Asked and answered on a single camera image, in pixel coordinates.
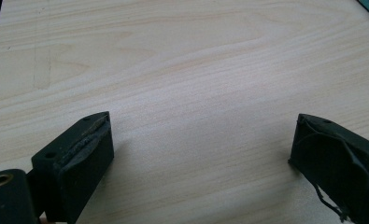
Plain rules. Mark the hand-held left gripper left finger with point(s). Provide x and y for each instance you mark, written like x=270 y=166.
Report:
x=79 y=168

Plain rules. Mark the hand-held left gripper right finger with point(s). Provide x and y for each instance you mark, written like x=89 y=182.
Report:
x=337 y=161

